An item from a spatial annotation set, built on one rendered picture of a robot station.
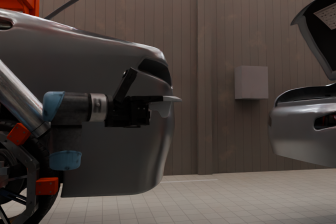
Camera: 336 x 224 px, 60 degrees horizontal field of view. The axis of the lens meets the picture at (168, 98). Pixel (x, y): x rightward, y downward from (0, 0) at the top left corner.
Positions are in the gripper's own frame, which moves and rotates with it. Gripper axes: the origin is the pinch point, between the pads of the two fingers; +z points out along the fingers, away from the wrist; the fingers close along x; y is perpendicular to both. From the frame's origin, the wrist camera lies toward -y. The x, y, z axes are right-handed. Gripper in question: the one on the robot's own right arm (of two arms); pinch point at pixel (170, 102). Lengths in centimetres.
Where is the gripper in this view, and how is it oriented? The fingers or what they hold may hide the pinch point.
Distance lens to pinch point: 87.9
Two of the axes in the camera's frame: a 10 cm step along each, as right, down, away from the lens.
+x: 4.5, -2.0, -8.7
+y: 0.5, 9.8, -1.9
